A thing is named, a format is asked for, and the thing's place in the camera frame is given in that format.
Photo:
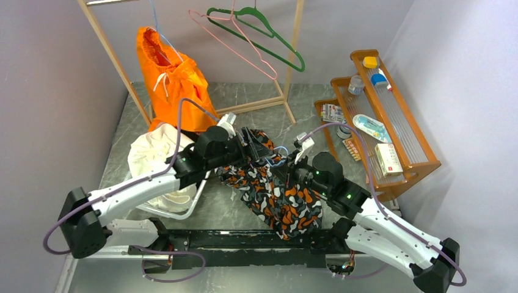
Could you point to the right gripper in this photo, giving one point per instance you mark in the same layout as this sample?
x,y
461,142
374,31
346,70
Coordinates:
x,y
286,171

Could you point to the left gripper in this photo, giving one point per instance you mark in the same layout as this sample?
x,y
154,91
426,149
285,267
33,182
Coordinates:
x,y
259,150

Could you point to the patterned dark shorts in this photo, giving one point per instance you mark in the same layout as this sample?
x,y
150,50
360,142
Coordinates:
x,y
289,213

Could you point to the white plastic basket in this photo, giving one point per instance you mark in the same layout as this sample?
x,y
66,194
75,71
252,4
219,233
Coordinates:
x,y
177,205

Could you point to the orange wooden shelf rack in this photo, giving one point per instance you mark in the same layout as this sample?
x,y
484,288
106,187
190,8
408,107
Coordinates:
x,y
388,107

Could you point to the white shorts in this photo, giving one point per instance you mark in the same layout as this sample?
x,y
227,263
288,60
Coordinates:
x,y
148,153

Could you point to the green plastic hanger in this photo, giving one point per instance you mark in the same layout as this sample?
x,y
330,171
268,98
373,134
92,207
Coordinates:
x,y
259,32

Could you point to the blue wire hanger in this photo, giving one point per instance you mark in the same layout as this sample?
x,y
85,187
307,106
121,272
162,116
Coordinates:
x,y
278,157
158,30

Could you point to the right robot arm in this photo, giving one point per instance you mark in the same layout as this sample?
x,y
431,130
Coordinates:
x,y
365,225

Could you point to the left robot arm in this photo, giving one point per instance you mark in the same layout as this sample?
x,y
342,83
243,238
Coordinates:
x,y
90,221

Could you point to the orange shorts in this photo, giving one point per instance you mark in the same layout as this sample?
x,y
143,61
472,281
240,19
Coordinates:
x,y
170,76

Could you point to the orange pill blister strip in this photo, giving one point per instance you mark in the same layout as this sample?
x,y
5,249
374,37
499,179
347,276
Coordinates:
x,y
352,148

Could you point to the snack packet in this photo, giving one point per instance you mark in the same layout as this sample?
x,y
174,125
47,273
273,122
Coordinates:
x,y
331,113

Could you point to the white red box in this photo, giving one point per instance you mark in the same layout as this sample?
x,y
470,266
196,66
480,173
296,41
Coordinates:
x,y
388,160

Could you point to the small plastic bottle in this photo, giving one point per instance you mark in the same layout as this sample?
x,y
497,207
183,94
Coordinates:
x,y
356,85

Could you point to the blue eraser block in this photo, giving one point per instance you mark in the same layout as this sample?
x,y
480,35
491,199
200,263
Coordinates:
x,y
377,80

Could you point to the red white marker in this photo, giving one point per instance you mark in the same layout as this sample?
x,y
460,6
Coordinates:
x,y
388,84

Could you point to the yellow sponge block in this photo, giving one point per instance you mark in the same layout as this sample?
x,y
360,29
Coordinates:
x,y
370,62

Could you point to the wooden clothes rack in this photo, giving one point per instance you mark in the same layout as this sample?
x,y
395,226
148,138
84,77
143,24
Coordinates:
x,y
228,20

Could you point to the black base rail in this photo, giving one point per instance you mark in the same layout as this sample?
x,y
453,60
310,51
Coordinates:
x,y
239,248

